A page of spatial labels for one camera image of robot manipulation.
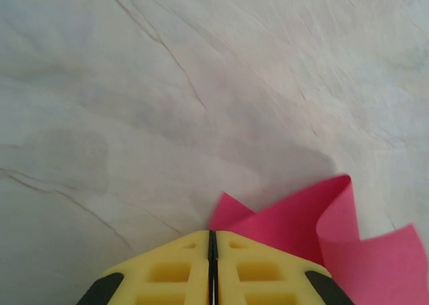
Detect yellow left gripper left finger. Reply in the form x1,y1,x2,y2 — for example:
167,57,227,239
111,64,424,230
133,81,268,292
75,230,212,305

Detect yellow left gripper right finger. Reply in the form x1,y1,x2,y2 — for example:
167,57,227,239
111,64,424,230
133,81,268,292
216,230,349,305

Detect pink paper sheet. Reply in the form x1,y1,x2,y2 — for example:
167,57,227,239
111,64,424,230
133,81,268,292
207,174,429,305

